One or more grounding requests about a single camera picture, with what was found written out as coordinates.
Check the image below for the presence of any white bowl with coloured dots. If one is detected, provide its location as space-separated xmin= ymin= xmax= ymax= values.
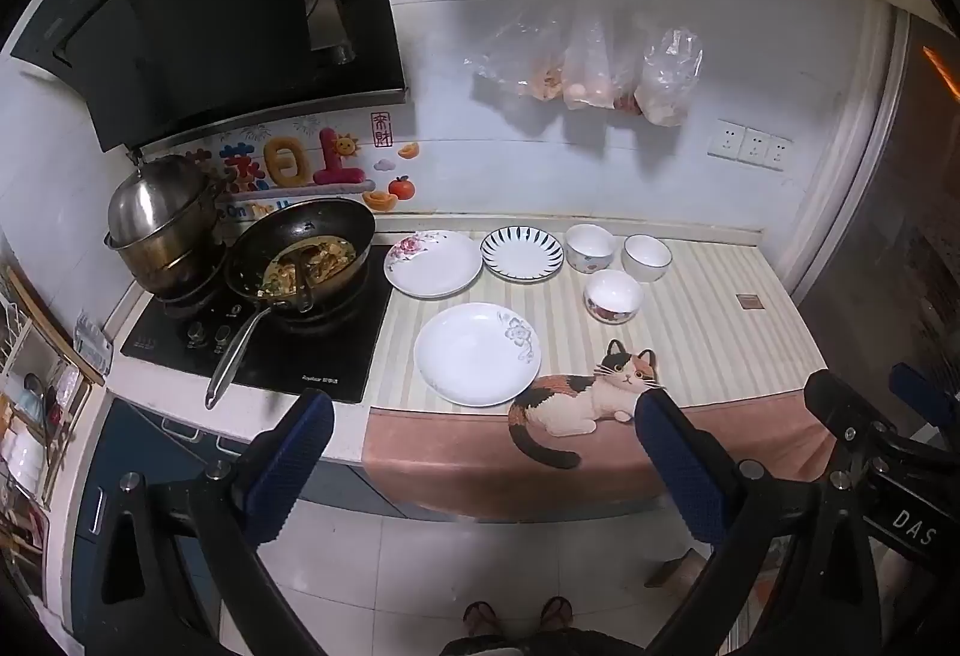
xmin=565 ymin=224 xmax=617 ymax=273

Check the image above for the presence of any black range hood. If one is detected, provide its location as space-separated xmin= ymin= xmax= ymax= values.
xmin=9 ymin=0 xmax=410 ymax=153

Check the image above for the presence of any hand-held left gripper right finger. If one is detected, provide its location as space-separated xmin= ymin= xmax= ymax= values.
xmin=634 ymin=390 xmax=895 ymax=656

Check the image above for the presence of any clear plastic bag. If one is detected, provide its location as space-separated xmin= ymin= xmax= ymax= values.
xmin=463 ymin=7 xmax=571 ymax=102
xmin=562 ymin=11 xmax=638 ymax=111
xmin=634 ymin=28 xmax=704 ymax=128

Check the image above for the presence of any white wall socket panel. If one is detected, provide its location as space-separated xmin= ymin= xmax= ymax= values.
xmin=708 ymin=118 xmax=794 ymax=173

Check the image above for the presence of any steel refrigerator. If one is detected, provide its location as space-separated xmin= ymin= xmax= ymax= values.
xmin=787 ymin=11 xmax=960 ymax=402

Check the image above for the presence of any white plate with grey flower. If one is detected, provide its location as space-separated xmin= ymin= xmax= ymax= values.
xmin=414 ymin=302 xmax=542 ymax=407

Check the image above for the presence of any wooden dish rack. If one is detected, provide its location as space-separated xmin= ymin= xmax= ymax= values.
xmin=0 ymin=266 xmax=106 ymax=597

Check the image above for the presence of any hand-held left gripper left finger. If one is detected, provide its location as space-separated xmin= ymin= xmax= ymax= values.
xmin=71 ymin=388 xmax=336 ymax=656

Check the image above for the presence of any striped cat print counter mat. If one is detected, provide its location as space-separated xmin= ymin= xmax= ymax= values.
xmin=362 ymin=228 xmax=837 ymax=522

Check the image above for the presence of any white bowl with red pattern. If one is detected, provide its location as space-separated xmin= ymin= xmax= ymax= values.
xmin=584 ymin=269 xmax=644 ymax=325

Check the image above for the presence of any white plate with pink flowers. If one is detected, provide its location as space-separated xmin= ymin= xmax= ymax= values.
xmin=384 ymin=231 xmax=483 ymax=298

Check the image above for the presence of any steel pot with lid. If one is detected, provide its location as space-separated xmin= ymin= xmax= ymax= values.
xmin=103 ymin=149 xmax=230 ymax=297

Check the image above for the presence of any cooked food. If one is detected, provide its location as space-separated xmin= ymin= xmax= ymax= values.
xmin=261 ymin=236 xmax=355 ymax=298

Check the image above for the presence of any black striped white plate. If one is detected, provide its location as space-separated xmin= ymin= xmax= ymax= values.
xmin=480 ymin=226 xmax=565 ymax=282

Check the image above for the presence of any clear plastic packet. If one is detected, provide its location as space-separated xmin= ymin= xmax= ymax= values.
xmin=75 ymin=318 xmax=115 ymax=372

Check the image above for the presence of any white bowl with dark rim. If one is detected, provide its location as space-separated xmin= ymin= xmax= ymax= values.
xmin=622 ymin=234 xmax=673 ymax=283

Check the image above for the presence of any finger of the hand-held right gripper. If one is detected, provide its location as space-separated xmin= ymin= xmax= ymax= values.
xmin=891 ymin=362 xmax=960 ymax=448
xmin=805 ymin=369 xmax=902 ymax=478

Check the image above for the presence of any black wok with steel handle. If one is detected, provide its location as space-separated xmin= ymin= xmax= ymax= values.
xmin=204 ymin=197 xmax=377 ymax=411

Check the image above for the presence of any black glass cooktop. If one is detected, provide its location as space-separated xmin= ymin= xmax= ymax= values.
xmin=120 ymin=243 xmax=395 ymax=406

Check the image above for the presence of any blue kitchen cabinet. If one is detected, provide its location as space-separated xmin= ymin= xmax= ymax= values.
xmin=71 ymin=397 xmax=406 ymax=634

